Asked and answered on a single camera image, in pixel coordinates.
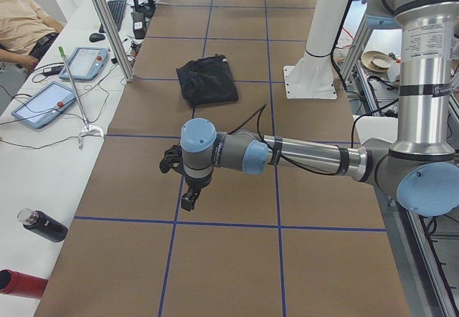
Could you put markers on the seated person in beige shirt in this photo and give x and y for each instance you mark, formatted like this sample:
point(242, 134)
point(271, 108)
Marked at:
point(27, 32)

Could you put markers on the red bottle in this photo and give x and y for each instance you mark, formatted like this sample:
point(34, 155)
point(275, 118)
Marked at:
point(22, 285)

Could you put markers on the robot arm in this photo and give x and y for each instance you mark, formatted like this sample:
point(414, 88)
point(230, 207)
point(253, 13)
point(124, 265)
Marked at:
point(417, 170)

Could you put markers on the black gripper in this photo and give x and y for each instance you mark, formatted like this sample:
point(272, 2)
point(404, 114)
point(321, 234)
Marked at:
point(196, 183)

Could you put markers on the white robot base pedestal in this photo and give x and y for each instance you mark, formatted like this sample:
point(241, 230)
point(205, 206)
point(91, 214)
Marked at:
point(312, 76)

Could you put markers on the black graphic t-shirt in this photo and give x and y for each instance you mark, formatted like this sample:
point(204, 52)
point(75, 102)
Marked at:
point(207, 81)

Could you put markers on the black computer mouse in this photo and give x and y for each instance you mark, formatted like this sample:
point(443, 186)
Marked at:
point(96, 37)

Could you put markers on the black keyboard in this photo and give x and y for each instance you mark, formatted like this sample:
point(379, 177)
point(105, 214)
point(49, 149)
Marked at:
point(117, 10)

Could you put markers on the aluminium profile post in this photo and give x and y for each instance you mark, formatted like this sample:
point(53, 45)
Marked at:
point(103, 12)

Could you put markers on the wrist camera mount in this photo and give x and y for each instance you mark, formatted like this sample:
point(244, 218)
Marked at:
point(172, 160)

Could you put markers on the teach pendant with red button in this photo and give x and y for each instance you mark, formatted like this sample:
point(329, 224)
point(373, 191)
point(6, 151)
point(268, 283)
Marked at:
point(45, 105)

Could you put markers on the black power adapter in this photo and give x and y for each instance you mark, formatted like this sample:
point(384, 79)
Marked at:
point(139, 24)

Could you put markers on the white plastic chair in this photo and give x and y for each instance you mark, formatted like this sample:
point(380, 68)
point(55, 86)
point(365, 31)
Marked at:
point(384, 128)

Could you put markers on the black water bottle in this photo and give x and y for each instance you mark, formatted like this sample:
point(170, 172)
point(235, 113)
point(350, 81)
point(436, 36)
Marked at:
point(42, 224)

